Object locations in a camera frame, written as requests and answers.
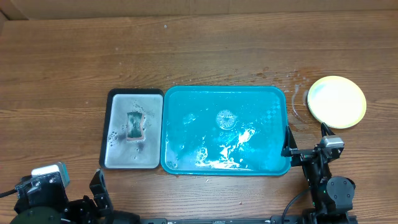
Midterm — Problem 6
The pink and green sponge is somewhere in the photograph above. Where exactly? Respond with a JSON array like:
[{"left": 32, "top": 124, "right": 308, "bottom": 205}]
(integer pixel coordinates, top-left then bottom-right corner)
[{"left": 126, "top": 111, "right": 145, "bottom": 141}]

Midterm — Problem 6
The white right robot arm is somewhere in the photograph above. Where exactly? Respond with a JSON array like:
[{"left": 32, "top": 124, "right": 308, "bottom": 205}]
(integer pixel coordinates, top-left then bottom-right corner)
[{"left": 274, "top": 123, "right": 358, "bottom": 224}]

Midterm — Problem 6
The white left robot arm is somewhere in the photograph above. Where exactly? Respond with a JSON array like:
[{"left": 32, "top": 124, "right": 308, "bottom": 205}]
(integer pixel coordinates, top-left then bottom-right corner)
[{"left": 11, "top": 169, "right": 141, "bottom": 224}]

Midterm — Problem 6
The black tray with soapy water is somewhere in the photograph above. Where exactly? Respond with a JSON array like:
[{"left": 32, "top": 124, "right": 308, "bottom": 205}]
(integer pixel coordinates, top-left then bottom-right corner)
[{"left": 99, "top": 88, "right": 164, "bottom": 169}]

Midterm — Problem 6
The teal plastic tray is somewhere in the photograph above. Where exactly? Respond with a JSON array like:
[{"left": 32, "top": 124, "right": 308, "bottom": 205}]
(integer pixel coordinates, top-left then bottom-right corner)
[{"left": 160, "top": 86, "right": 290, "bottom": 176}]

